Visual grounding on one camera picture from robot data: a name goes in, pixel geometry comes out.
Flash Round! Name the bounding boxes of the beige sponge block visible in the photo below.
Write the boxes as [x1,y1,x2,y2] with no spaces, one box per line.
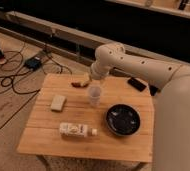
[50,95,66,111]

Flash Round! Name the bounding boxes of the translucent white cup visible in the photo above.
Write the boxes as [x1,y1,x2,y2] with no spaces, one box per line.
[88,86,102,107]

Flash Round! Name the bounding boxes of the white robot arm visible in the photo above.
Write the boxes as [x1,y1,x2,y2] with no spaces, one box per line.
[90,43,190,171]

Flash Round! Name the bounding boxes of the black round plate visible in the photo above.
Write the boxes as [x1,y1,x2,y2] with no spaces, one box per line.
[105,104,140,136]

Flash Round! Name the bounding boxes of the black smartphone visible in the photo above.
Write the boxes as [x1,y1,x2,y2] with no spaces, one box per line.
[128,78,146,92]

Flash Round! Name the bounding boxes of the blue power box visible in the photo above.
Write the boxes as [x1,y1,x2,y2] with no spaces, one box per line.
[24,57,42,71]

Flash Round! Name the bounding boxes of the black floor cables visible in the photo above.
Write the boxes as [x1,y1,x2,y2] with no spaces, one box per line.
[0,43,73,141]

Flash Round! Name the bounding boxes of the white plastic bottle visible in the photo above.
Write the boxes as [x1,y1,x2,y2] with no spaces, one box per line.
[59,122,98,137]

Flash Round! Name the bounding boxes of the brown banana piece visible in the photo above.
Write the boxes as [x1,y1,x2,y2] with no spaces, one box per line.
[71,80,90,88]

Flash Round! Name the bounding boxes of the wooden table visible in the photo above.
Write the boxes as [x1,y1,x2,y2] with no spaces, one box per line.
[17,74,154,163]

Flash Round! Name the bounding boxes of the long metal rail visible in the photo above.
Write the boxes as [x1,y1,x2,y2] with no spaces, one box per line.
[0,11,190,66]

